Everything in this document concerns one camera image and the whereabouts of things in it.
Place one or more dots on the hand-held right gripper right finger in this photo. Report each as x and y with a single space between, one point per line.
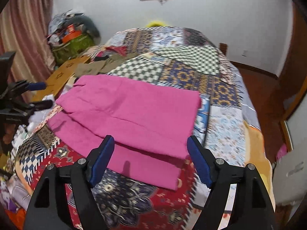
197 158

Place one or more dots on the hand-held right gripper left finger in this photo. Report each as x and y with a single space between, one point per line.
103 163

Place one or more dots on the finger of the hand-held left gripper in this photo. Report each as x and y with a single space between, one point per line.
40 105
36 86

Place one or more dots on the pink pants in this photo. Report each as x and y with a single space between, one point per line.
134 107

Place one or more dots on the khaki pants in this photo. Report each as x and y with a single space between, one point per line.
96 67

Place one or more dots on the white cloth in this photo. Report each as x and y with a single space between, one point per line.
39 119

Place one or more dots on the wooden lap desk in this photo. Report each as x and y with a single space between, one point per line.
62 73

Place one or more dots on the striped pink curtain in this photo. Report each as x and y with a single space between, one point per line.
26 28

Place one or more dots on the green patterned bag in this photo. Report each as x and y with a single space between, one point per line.
76 44

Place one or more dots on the orange box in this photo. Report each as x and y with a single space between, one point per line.
70 36

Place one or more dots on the pile of light clothes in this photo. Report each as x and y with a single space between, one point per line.
57 21

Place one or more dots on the grey pillow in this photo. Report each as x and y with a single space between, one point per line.
90 25

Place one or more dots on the patchwork blanket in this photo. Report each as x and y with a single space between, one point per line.
187 74

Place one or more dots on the orange cloth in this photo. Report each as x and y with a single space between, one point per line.
16 220

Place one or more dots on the yellow curved object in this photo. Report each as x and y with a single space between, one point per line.
154 24

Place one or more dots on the wooden bed post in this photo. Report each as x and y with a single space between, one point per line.
223 48

